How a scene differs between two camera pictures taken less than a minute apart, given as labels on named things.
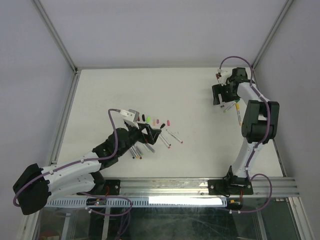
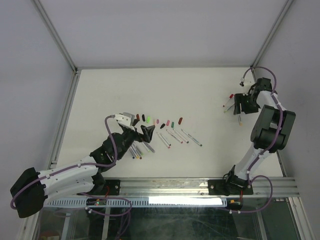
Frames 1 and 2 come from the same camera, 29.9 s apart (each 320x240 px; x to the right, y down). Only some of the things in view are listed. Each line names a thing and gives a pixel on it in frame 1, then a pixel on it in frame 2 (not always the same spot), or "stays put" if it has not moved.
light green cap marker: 147,149 stays put
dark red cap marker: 218,78 → 192,138
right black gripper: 218,89 → 238,98
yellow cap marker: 239,113 stays put
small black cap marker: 166,140 stays put
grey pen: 149,146 stays put
